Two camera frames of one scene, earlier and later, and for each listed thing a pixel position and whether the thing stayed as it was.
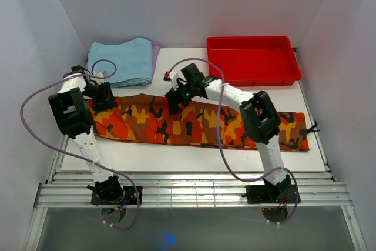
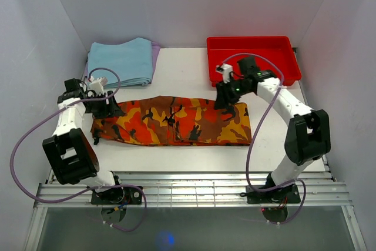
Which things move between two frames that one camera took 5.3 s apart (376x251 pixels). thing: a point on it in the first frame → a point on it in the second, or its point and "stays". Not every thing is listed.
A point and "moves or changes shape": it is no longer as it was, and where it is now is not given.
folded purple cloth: (155, 48) stays
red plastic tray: (254, 61) stays
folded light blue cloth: (133, 59) stays
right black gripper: (173, 96) → (223, 97)
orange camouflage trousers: (150, 120) moves or changes shape
